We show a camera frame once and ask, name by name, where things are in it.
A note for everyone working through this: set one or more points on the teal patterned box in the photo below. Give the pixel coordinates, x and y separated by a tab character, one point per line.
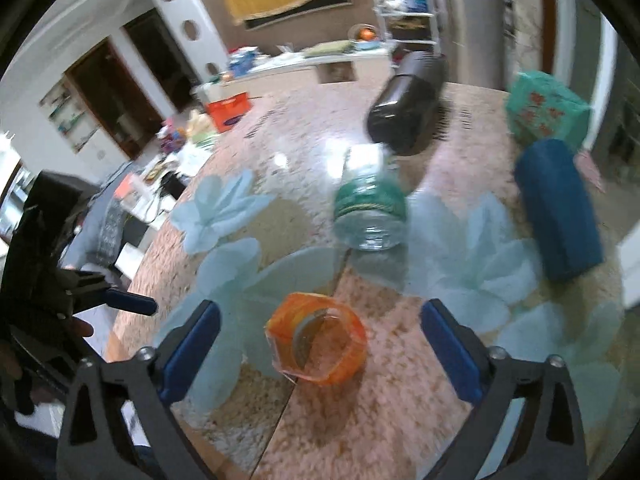
545	107

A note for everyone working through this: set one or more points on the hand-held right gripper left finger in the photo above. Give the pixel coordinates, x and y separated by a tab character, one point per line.
192	347

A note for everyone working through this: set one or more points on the dark wooden door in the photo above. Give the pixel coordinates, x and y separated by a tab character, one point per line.
120	97

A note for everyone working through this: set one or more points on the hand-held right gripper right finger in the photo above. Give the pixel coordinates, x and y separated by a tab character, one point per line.
452	347

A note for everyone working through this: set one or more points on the white counter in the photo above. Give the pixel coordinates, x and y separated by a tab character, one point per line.
300	67

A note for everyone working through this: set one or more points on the dark blue cylindrical container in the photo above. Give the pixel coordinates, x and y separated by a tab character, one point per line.
557	210

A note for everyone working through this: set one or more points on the white shelf rack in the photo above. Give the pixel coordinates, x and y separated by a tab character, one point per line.
407	17

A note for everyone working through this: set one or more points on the green folded cloth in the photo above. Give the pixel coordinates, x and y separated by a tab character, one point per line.
327	48

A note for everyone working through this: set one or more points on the orange plastic crate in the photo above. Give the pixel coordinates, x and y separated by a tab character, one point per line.
229	111

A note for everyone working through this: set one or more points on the pink patterned cloth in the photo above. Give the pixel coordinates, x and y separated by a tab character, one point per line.
591	172

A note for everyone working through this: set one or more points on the person's left hand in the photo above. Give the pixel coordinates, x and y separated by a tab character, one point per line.
82	329

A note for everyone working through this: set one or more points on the small orange box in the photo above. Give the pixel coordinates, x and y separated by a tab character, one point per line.
128	188

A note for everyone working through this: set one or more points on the fruit bowl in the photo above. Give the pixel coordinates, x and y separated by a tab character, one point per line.
367	36

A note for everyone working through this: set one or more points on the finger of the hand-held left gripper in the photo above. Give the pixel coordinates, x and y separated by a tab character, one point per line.
131	302

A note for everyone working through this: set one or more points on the white wall shelf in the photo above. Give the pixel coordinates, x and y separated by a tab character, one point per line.
70	117

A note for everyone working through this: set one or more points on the orange translucent cup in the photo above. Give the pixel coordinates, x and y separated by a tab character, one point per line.
320	345

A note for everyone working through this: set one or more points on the black bottle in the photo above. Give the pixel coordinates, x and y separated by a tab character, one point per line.
407	102

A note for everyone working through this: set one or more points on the clear bottle with green label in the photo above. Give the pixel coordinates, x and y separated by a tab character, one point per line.
370	205

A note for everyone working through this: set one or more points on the grey patterned cloth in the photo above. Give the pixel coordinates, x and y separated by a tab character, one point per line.
106	230

